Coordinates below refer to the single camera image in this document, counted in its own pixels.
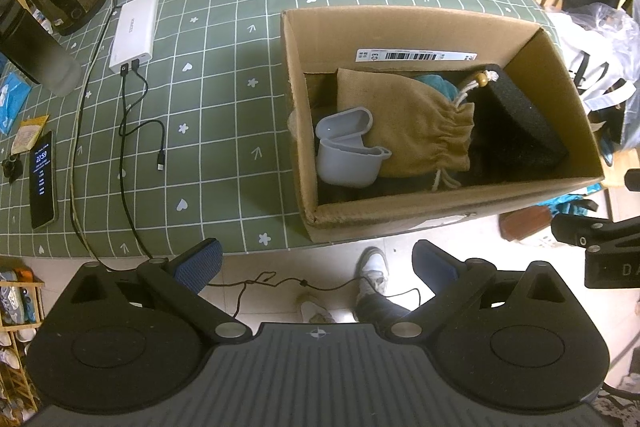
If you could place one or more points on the flat blue packet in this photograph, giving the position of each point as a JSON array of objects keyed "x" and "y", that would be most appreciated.
[{"x": 12, "y": 102}]

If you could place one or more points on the white power bank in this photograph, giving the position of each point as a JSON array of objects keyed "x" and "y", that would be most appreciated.
[{"x": 135, "y": 32}]

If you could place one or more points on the black foam sponge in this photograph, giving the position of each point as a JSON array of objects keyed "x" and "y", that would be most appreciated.
[{"x": 520, "y": 122}]

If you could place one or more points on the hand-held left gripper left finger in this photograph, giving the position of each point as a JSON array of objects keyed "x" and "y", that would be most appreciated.
[{"x": 200, "y": 263}]

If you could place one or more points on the grey silicone case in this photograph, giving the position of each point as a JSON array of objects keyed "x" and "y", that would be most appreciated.
[{"x": 345, "y": 162}]

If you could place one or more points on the dark grey bottle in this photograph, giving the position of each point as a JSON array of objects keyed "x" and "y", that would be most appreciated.
[{"x": 40, "y": 57}]

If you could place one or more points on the wooden shoe rack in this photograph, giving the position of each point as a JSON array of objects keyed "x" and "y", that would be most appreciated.
[{"x": 20, "y": 332}]

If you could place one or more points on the brown snack packet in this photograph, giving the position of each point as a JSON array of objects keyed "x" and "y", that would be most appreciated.
[{"x": 30, "y": 134}]

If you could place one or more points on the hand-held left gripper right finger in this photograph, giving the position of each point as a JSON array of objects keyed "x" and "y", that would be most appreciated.
[{"x": 432, "y": 265}]

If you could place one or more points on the small black clip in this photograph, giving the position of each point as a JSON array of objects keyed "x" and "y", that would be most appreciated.
[{"x": 11, "y": 167}]

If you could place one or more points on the cardboard box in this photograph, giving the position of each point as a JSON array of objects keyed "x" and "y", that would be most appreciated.
[{"x": 410, "y": 221}]

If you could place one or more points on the white sneaker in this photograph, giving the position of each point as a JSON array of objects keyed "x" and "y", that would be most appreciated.
[
  {"x": 372, "y": 269},
  {"x": 315, "y": 311}
]

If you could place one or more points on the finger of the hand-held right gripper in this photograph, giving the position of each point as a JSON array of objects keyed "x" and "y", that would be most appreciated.
[
  {"x": 595, "y": 234},
  {"x": 634, "y": 181}
]

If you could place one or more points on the brown item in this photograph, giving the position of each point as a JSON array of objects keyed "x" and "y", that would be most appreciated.
[{"x": 525, "y": 224}]

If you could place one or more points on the blue bath loofah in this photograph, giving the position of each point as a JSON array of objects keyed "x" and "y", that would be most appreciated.
[{"x": 435, "y": 84}]

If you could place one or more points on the black smartphone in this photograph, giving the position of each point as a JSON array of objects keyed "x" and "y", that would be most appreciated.
[{"x": 44, "y": 187}]

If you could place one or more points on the clear plastic bag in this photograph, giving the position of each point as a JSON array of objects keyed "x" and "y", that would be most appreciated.
[{"x": 610, "y": 22}]

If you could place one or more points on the teal cloth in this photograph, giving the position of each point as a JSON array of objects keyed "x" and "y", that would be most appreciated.
[{"x": 565, "y": 203}]

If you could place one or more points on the white tote bag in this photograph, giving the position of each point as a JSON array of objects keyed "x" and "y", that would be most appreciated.
[{"x": 600, "y": 77}]

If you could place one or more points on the person's leg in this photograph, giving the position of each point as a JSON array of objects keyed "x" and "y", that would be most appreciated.
[{"x": 375, "y": 309}]

